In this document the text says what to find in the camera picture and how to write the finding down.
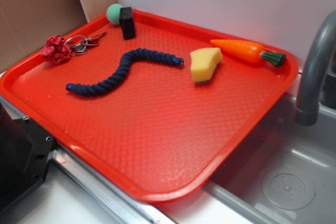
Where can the black box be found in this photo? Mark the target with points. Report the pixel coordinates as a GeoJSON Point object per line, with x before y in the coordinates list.
{"type": "Point", "coordinates": [127, 23]}

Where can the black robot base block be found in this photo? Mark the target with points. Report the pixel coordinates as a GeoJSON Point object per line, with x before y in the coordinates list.
{"type": "Point", "coordinates": [26, 150]}

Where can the orange plastic carrot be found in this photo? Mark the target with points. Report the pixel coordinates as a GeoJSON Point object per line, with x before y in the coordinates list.
{"type": "Point", "coordinates": [252, 52]}

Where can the silver keys on ring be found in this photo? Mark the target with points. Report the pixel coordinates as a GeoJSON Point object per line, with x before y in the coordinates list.
{"type": "Point", "coordinates": [80, 44]}

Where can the grey faucet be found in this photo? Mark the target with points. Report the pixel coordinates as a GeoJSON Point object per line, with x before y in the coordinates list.
{"type": "Point", "coordinates": [317, 83]}

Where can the red crumpled fabric keychain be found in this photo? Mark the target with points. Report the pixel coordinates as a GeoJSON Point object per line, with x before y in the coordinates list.
{"type": "Point", "coordinates": [56, 50]}

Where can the yellow sponge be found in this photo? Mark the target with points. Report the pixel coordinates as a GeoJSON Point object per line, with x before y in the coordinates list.
{"type": "Point", "coordinates": [204, 62]}

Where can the grey sink basin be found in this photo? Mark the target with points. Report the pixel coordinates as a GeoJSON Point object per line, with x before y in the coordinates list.
{"type": "Point", "coordinates": [281, 172]}

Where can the red plastic tray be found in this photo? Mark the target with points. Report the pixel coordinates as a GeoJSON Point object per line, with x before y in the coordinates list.
{"type": "Point", "coordinates": [158, 136]}

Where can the green ball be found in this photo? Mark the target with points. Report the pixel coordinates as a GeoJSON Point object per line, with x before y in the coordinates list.
{"type": "Point", "coordinates": [113, 13]}

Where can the brown cardboard panel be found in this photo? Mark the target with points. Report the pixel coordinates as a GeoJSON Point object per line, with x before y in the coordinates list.
{"type": "Point", "coordinates": [25, 25]}

